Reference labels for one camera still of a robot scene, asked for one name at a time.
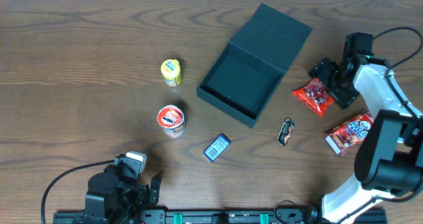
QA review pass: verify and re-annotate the black candy wrapper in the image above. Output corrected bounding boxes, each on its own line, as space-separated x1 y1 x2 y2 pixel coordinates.
278 118 295 146

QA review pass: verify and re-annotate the red Pringles can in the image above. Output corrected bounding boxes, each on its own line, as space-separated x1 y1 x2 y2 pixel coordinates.
157 104 185 138

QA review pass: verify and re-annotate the red Hello Panda box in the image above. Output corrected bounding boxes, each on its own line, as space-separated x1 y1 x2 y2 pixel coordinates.
325 112 373 156

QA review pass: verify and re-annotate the yellow snack cup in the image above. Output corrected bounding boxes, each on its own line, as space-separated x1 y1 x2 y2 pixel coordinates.
161 59 182 87

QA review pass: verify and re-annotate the dark green box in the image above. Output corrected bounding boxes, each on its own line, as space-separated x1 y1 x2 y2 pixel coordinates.
196 4 313 128

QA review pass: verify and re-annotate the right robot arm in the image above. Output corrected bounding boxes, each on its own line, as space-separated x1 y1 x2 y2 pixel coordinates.
304 32 422 223

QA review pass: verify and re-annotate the black mounting rail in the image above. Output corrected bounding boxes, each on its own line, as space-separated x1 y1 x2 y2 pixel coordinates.
53 208 388 224

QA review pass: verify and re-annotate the small blue carton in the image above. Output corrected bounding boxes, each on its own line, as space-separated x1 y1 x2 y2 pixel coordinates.
204 134 231 162

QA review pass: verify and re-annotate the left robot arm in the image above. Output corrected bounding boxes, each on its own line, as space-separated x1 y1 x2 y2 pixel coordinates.
72 151 164 224

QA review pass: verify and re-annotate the red snack bag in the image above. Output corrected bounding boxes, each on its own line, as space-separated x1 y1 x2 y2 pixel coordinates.
292 78 334 117

